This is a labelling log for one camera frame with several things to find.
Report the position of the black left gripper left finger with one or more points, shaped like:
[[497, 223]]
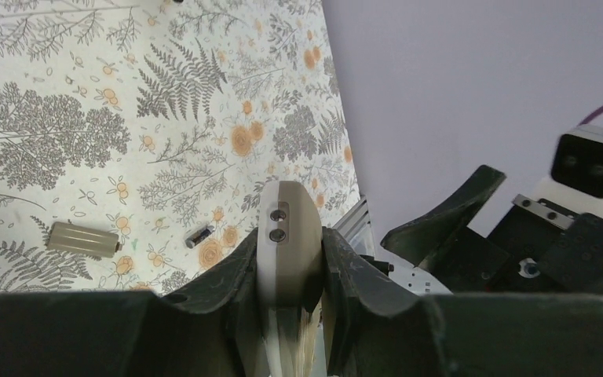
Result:
[[208, 327]]

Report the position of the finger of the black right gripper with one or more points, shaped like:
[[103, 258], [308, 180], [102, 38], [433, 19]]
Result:
[[425, 241]]

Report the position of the white remote control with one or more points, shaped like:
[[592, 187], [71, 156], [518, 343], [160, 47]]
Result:
[[289, 274]]

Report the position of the floral table mat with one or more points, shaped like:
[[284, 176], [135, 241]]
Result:
[[149, 119]]

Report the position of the AAA battery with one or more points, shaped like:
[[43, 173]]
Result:
[[194, 237]]

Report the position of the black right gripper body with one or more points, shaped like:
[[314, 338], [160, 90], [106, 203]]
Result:
[[538, 246]]

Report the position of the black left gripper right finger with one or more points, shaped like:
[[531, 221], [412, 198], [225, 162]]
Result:
[[375, 327]]

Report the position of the grey battery compartment cover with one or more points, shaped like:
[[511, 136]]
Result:
[[82, 240]]

